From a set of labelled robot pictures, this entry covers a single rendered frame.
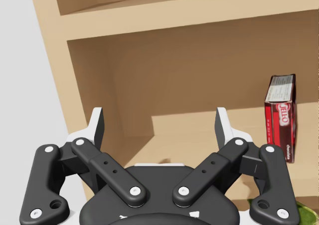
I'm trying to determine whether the pale wooden shelf unit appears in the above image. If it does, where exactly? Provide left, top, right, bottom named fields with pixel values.
left=29, top=0, right=319, bottom=212

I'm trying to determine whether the green and blue rectangular can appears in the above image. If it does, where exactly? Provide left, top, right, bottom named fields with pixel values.
left=247, top=198, right=317, bottom=225

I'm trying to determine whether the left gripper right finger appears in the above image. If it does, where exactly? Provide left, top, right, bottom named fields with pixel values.
left=172, top=107, right=301, bottom=225

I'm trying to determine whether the red carton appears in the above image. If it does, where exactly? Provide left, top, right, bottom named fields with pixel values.
left=264, top=73, right=298, bottom=164

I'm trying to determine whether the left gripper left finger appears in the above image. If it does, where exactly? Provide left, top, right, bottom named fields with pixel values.
left=19, top=107, right=148, bottom=225

